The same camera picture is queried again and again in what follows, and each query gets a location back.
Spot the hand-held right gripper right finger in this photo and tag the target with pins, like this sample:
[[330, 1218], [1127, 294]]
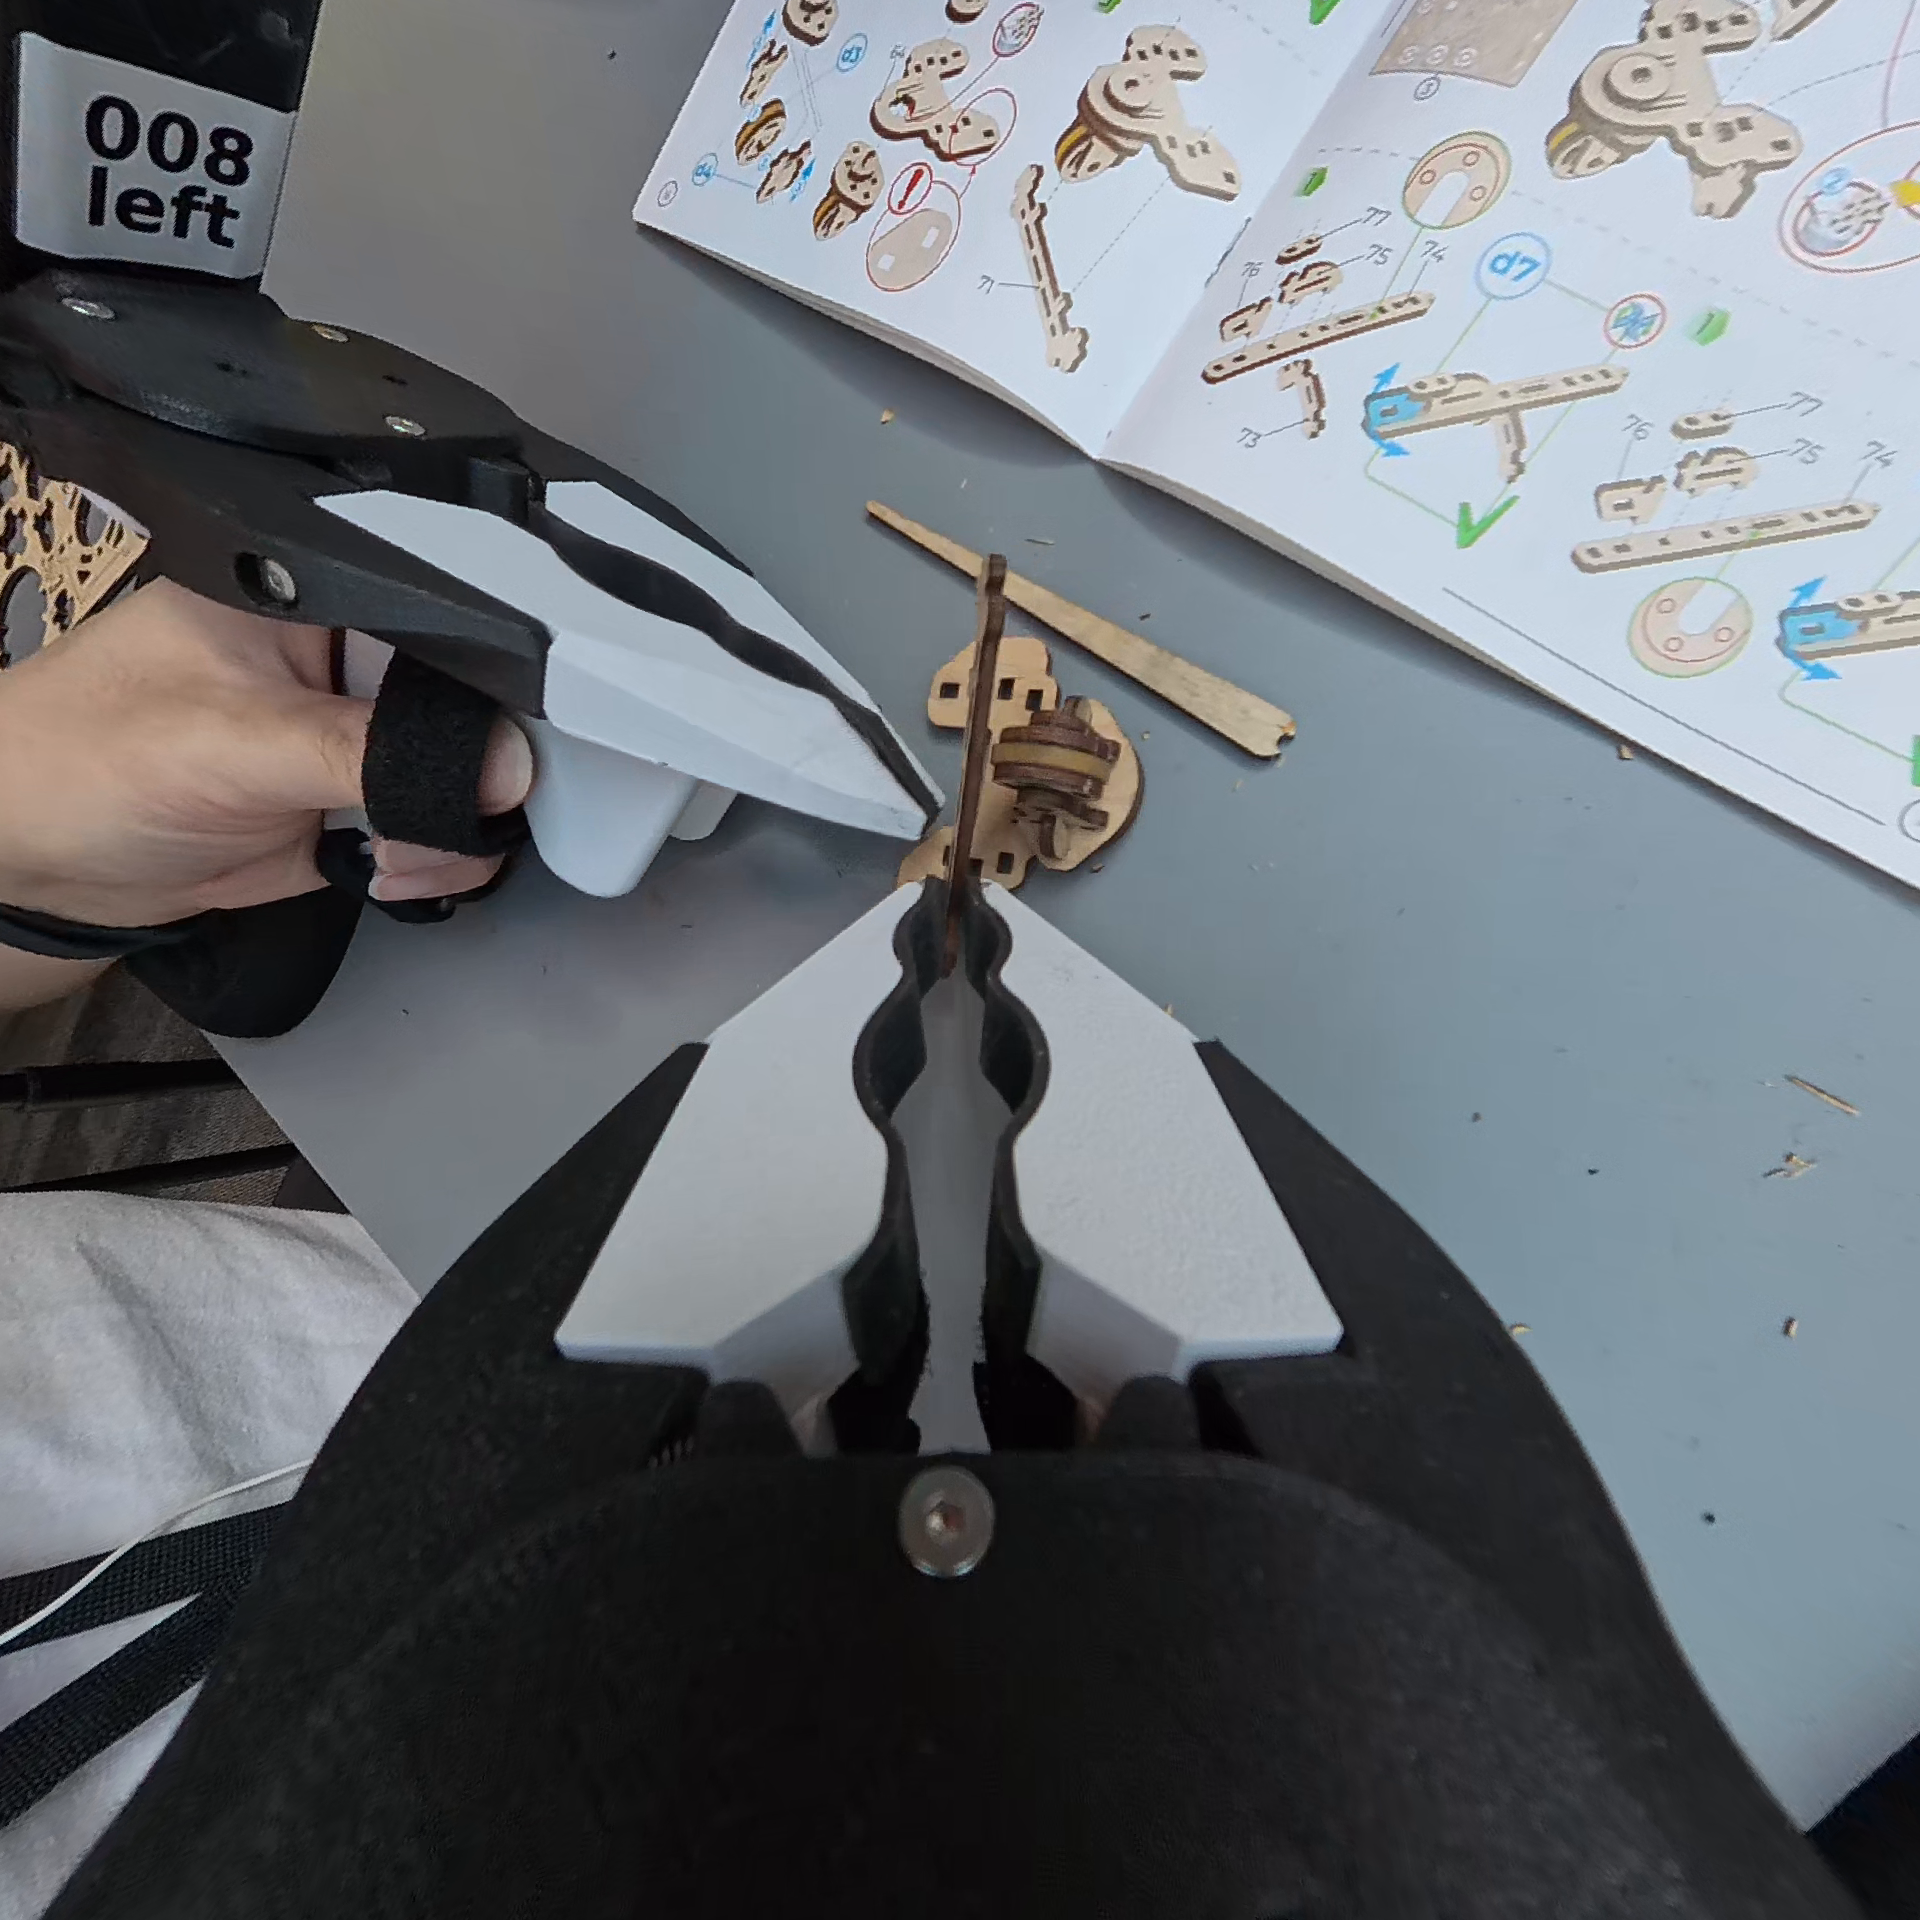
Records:
[[1162, 1200]]

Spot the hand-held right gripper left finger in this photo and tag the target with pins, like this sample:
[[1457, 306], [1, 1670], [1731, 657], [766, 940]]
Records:
[[720, 1200]]

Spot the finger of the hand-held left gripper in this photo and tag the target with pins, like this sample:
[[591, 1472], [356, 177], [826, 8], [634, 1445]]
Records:
[[662, 541], [675, 705]]

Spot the wooden part with wheel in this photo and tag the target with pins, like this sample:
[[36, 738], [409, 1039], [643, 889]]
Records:
[[1036, 751]]

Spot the person's left hand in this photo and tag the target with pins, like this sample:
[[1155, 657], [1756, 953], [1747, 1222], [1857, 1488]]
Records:
[[182, 764]]

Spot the laser-cut plywood offcut sheet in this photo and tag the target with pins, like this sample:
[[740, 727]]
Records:
[[60, 557]]

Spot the tapered wooden stick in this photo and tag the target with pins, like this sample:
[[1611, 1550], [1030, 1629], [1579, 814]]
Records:
[[1079, 622]]

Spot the black wristband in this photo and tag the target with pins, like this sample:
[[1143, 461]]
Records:
[[89, 937]]

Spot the person's white shirt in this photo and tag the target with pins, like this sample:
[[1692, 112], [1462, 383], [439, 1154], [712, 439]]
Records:
[[150, 1350]]

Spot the open assembly instruction booklet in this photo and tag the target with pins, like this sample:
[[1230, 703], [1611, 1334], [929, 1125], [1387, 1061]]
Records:
[[1350, 301]]

